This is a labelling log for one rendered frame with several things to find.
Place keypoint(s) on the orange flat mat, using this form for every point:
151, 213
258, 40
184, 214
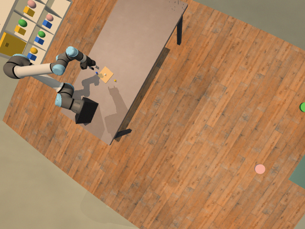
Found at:
106, 77

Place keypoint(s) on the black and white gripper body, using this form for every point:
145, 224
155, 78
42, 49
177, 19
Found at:
86, 61

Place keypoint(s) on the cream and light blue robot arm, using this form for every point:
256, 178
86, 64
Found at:
19, 66

